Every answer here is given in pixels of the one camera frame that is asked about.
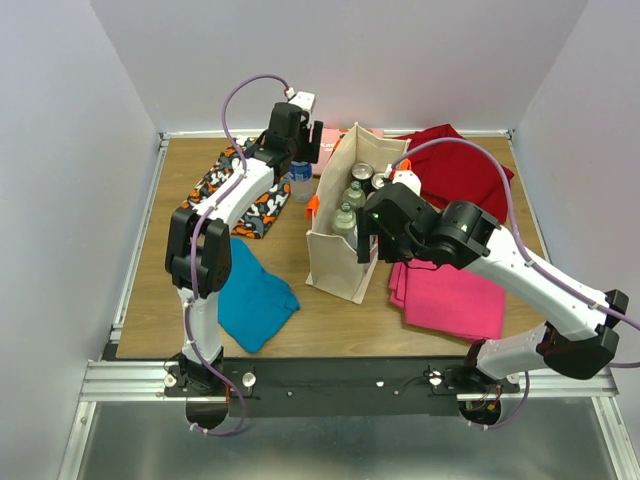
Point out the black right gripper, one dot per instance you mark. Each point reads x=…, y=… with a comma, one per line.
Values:
x=365, y=224

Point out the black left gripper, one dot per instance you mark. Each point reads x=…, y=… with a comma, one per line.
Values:
x=308, y=152

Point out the Pocari Sweat bottle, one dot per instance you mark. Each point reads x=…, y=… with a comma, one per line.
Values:
x=352, y=238
x=301, y=181

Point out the beige canvas tote bag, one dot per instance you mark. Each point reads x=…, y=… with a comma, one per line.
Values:
x=333, y=261

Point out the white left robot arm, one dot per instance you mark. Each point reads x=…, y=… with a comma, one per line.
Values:
x=198, y=257

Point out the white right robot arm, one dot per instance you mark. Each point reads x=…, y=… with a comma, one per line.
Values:
x=577, y=338

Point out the light pink printed cloth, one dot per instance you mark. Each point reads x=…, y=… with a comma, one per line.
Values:
x=330, y=141

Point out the green glass bottle front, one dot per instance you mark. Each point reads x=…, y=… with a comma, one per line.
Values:
x=344, y=220

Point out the dark red cloth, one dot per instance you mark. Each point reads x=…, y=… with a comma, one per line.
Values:
x=453, y=172

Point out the orange camouflage cloth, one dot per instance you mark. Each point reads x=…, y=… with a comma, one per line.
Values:
x=261, y=215

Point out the magenta folded cloth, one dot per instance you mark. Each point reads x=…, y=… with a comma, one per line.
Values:
x=447, y=300

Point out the teal folded cloth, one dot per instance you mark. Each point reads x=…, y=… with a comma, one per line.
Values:
x=253, y=304

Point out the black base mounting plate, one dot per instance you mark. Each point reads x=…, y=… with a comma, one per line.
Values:
x=331, y=386

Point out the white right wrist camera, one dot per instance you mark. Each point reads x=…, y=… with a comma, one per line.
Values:
x=407, y=178

